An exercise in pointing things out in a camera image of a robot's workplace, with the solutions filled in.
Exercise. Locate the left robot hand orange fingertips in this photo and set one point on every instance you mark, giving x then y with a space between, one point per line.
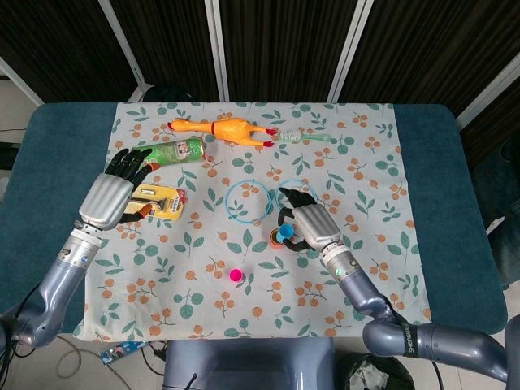
105 199

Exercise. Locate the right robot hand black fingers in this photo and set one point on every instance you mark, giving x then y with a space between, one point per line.
317 225

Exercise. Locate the light blue plastic cup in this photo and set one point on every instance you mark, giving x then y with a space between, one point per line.
284 231

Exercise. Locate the pink plastic cup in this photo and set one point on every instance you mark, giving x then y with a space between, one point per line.
235 275

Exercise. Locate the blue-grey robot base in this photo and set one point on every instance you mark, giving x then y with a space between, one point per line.
243 357

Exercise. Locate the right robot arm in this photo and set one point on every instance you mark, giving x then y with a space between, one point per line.
365 292

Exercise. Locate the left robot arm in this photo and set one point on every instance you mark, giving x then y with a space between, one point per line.
61 276

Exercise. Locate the large orange plastic cup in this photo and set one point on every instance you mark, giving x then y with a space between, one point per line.
276 244

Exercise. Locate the razor in yellow package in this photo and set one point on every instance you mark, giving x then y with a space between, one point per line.
166 201

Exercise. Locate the floral printed tablecloth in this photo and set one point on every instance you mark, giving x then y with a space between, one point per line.
345 162

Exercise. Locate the teal table cover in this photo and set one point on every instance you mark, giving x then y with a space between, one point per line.
53 154

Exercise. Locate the green chip can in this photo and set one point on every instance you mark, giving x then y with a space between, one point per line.
174 152

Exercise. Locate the black bag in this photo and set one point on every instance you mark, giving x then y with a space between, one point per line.
168 94

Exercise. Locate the yellow rubber chicken toy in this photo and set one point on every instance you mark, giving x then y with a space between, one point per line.
231 129

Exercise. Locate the colourful snack wrapper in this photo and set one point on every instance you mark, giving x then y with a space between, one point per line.
122 351

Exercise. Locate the trash bin with black bag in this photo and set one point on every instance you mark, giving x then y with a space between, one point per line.
378 373

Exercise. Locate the dark folding partition screen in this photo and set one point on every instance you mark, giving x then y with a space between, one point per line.
284 40

